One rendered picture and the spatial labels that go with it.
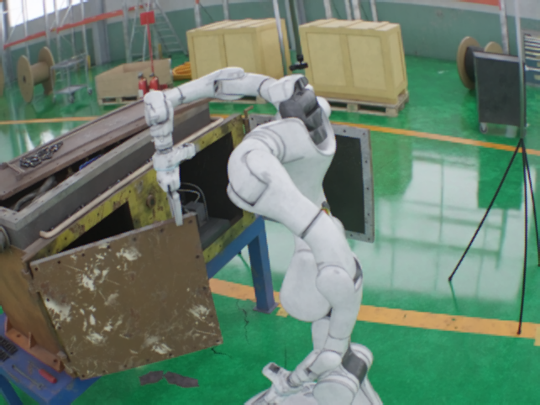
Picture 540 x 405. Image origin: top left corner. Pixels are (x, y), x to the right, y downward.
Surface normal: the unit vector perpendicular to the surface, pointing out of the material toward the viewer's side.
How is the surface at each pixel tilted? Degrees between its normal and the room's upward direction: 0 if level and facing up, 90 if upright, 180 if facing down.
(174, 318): 90
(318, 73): 90
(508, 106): 90
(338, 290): 95
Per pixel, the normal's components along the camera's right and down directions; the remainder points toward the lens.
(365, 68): -0.48, 0.43
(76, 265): 0.42, 0.35
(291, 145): -0.12, 0.37
